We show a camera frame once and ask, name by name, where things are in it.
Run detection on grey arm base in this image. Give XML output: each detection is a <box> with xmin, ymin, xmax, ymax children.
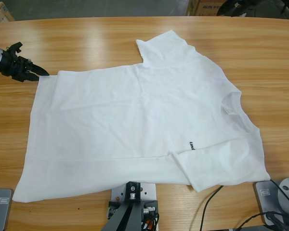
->
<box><xmin>252</xmin><ymin>177</ymin><xmax>289</xmax><ymax>227</ymax></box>
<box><xmin>0</xmin><ymin>187</ymin><xmax>14</xmax><ymax>231</ymax></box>

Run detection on dark camera post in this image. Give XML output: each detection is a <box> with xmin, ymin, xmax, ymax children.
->
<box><xmin>102</xmin><ymin>181</ymin><xmax>145</xmax><ymax>231</ymax></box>

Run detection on black corner bracket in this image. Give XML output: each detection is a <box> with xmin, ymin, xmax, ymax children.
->
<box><xmin>107</xmin><ymin>201</ymin><xmax>122</xmax><ymax>220</ymax></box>
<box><xmin>141</xmin><ymin>199</ymin><xmax>159</xmax><ymax>231</ymax></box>

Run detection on black plug cable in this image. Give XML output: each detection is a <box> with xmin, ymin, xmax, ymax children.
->
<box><xmin>237</xmin><ymin>211</ymin><xmax>289</xmax><ymax>231</ymax></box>

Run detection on orange and black wires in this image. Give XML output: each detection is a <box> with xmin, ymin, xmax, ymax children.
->
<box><xmin>141</xmin><ymin>215</ymin><xmax>161</xmax><ymax>231</ymax></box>

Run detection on long thin black cable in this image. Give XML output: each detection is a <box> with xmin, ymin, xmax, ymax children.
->
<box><xmin>197</xmin><ymin>179</ymin><xmax>289</xmax><ymax>231</ymax></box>

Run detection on cardboard box blue print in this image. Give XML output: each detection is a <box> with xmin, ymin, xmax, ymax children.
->
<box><xmin>185</xmin><ymin>0</ymin><xmax>223</xmax><ymax>17</ymax></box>

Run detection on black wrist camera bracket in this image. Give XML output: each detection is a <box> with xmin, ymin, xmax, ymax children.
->
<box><xmin>6</xmin><ymin>42</ymin><xmax>24</xmax><ymax>55</ymax></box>

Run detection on white mounting block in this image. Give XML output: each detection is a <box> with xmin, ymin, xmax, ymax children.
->
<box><xmin>110</xmin><ymin>183</ymin><xmax>158</xmax><ymax>217</ymax></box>

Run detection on white t-shirt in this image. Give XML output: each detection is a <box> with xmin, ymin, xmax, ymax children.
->
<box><xmin>13</xmin><ymin>30</ymin><xmax>272</xmax><ymax>203</ymax></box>

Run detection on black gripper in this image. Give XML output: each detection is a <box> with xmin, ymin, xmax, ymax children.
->
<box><xmin>218</xmin><ymin>0</ymin><xmax>263</xmax><ymax>17</ymax></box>
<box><xmin>0</xmin><ymin>51</ymin><xmax>50</xmax><ymax>83</ymax></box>

